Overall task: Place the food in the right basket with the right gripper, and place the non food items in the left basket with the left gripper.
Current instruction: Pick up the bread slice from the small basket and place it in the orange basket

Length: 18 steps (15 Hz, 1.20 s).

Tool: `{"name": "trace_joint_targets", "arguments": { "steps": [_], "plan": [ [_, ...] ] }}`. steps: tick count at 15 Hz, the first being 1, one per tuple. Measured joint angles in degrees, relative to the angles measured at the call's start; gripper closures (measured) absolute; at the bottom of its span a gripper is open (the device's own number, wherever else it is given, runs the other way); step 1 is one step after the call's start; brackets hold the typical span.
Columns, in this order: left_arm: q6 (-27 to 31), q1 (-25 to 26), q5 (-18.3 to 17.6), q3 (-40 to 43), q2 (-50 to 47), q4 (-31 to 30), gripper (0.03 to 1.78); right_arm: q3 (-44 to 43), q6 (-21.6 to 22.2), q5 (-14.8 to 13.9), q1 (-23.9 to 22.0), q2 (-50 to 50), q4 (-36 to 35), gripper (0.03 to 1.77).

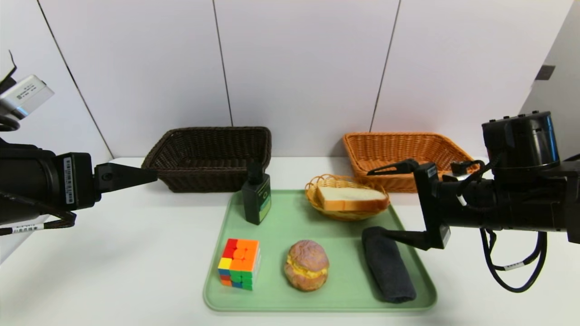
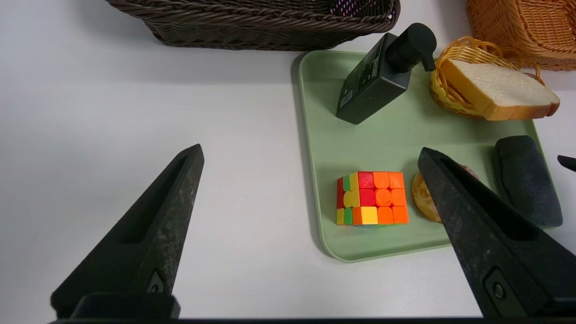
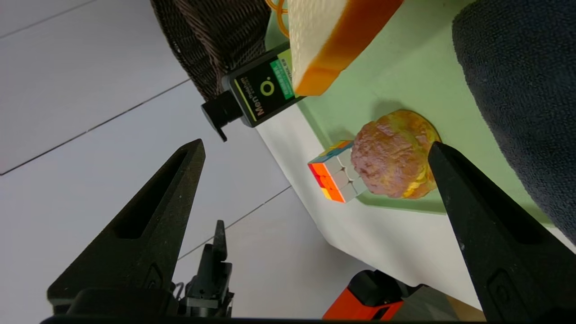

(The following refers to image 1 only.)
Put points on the dark grey towel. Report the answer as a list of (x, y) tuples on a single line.
[(389, 276)]

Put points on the light green plastic tray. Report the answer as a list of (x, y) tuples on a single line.
[(290, 217)]

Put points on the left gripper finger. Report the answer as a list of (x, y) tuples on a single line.
[(122, 177)]

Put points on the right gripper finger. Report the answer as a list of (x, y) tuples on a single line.
[(414, 239), (398, 165)]

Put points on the white toast bread slice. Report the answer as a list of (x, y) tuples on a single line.
[(349, 195)]

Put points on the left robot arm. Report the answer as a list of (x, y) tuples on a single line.
[(27, 181)]

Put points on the dark green bottle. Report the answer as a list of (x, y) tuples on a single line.
[(256, 203)]

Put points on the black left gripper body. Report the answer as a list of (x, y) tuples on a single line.
[(77, 181)]

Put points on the dark brown wicker basket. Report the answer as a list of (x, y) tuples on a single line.
[(204, 181)]

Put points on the cream bun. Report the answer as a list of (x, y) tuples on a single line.
[(306, 265)]

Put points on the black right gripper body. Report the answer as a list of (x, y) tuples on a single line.
[(430, 206)]

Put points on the multicoloured puzzle cube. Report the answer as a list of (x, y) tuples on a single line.
[(240, 262)]

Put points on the orange wicker basket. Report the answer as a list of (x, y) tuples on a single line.
[(385, 149)]

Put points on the dark wall plate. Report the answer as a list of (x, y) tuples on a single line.
[(545, 72)]

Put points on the small yellow wicker basket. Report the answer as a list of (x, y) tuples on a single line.
[(344, 215)]

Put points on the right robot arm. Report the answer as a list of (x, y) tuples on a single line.
[(521, 203)]

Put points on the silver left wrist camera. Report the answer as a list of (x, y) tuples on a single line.
[(27, 95)]

